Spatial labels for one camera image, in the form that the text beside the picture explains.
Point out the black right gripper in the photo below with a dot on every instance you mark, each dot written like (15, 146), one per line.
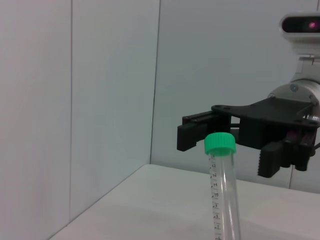
(262, 125)

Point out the clear test tube green cap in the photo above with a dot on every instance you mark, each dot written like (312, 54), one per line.
(220, 142)

